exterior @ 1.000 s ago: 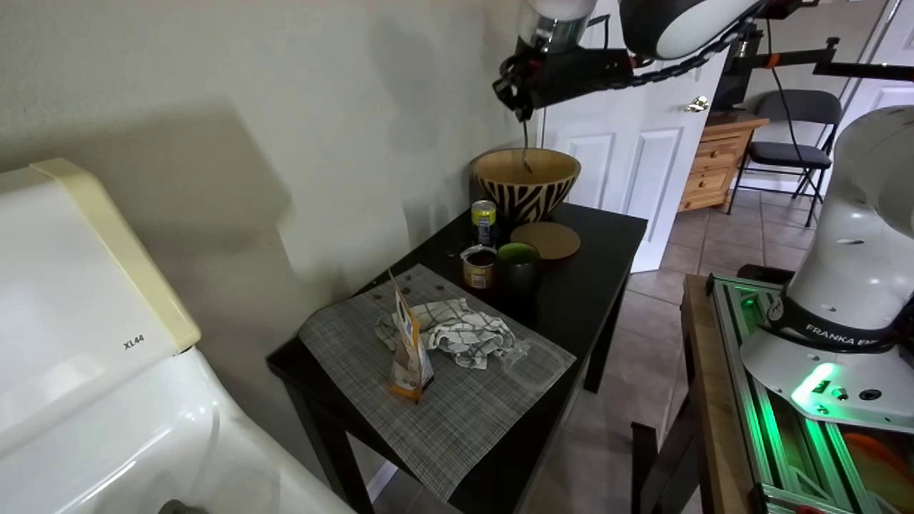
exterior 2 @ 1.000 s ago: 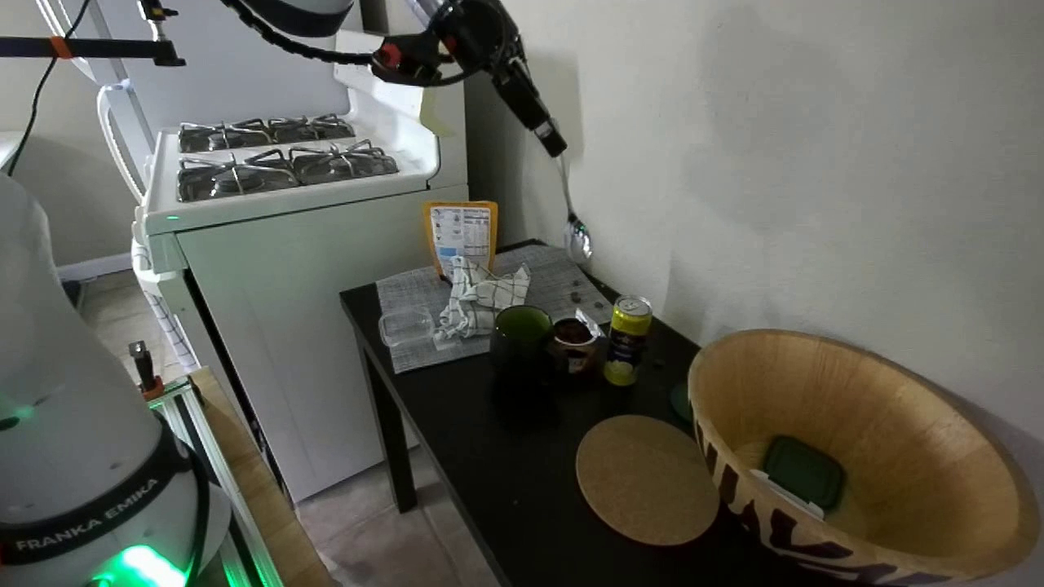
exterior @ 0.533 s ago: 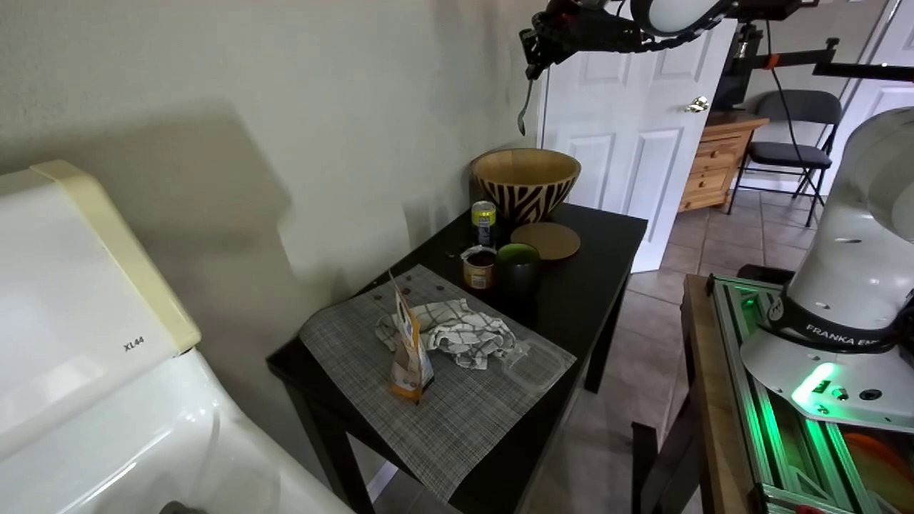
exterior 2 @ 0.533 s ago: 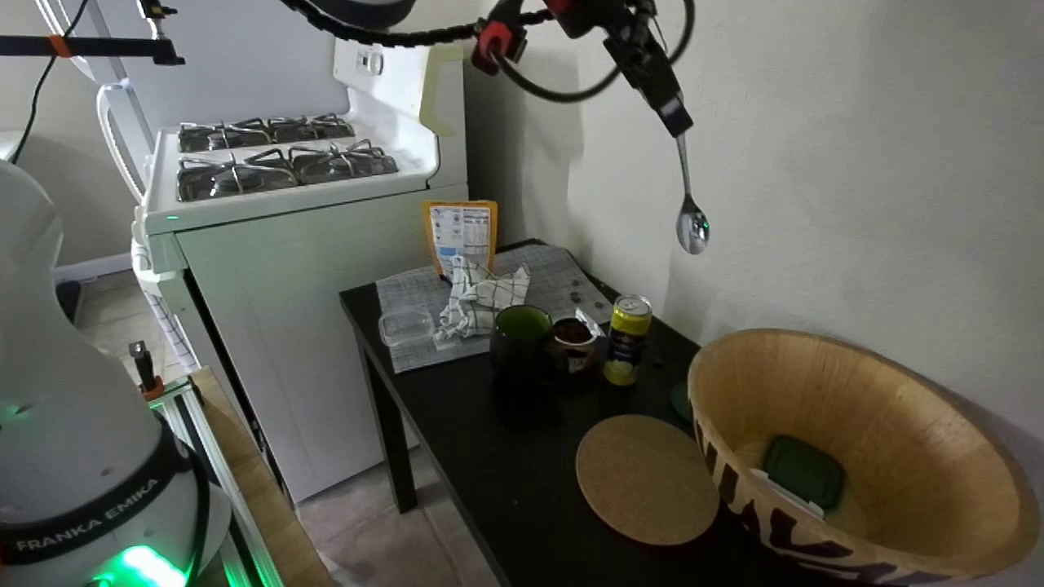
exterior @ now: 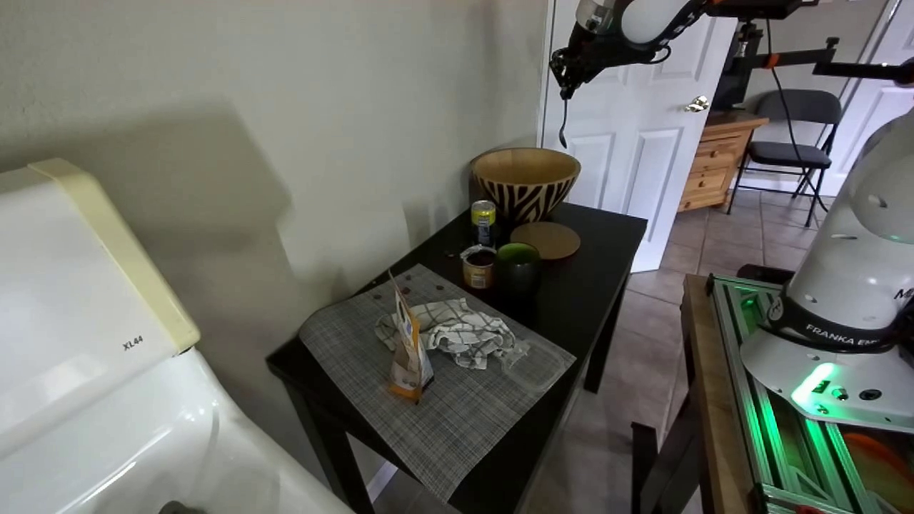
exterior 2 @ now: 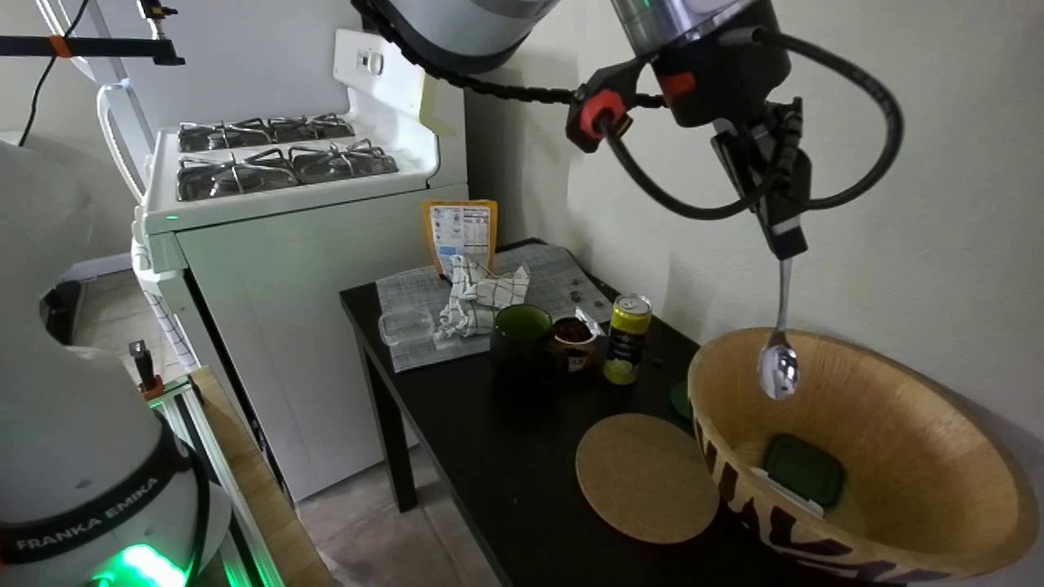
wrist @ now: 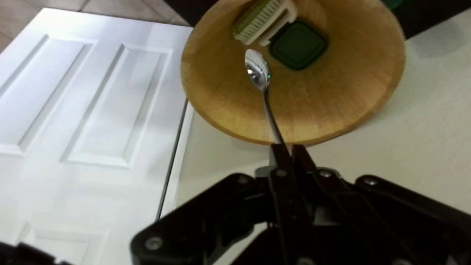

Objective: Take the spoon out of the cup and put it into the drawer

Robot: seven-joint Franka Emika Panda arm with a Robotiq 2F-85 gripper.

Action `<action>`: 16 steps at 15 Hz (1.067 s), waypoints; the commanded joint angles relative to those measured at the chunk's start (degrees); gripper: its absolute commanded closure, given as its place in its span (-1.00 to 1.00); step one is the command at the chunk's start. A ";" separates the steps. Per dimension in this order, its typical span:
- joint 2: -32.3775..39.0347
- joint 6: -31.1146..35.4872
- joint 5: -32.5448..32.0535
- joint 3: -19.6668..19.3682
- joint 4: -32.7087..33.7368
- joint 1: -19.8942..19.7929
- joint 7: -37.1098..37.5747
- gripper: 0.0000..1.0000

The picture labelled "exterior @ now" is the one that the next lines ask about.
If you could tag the white panel door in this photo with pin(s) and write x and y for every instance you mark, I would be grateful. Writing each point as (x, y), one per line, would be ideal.
(638, 142)
(881, 104)

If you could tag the wooden workbench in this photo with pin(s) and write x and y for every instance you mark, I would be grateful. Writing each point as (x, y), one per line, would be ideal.
(711, 401)

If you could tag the clear plastic container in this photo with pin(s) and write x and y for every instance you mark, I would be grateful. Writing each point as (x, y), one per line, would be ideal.
(458, 417)

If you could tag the black folding chair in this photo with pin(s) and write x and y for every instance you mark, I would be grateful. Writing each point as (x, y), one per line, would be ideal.
(796, 147)

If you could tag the wooden zebra pattern bowl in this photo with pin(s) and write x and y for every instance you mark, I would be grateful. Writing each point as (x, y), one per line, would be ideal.
(524, 185)

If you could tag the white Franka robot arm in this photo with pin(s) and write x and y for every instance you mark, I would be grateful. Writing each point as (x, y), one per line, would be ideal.
(859, 267)

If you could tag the white gas stove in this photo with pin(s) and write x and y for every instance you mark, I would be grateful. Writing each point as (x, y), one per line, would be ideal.
(87, 379)

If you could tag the dark green cup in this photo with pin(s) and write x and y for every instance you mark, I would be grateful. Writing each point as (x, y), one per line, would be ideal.
(518, 271)

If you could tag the round cork coaster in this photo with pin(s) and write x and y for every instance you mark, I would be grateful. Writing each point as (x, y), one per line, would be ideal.
(546, 240)

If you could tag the yellow green can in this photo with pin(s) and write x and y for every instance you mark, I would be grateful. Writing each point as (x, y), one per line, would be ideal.
(484, 224)

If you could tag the silver metal spoon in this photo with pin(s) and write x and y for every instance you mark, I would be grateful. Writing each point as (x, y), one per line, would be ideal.
(566, 124)

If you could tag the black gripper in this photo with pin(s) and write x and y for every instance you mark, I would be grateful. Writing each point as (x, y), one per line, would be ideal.
(588, 51)

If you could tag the black camera boom stand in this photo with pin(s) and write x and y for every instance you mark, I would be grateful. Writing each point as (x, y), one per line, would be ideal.
(838, 63)

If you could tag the black wooden table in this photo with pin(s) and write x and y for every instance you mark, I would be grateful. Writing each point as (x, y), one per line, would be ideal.
(581, 285)

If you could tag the wooden drawer chest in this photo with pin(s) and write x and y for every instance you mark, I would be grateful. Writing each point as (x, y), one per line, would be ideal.
(716, 161)

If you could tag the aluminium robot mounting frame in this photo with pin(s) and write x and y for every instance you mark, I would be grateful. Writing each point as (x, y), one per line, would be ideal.
(789, 458)

